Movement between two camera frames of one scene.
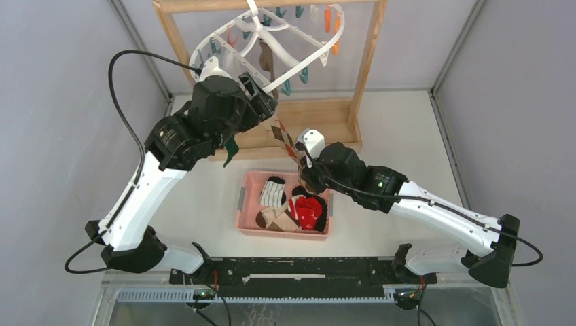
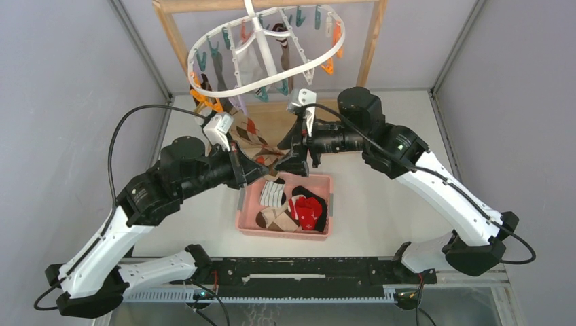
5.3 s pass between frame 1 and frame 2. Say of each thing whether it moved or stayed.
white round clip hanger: moved
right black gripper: moved
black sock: stayed
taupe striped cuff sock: moved
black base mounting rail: stayed
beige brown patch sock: stayed
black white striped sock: stayed
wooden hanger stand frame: stayed
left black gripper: moved
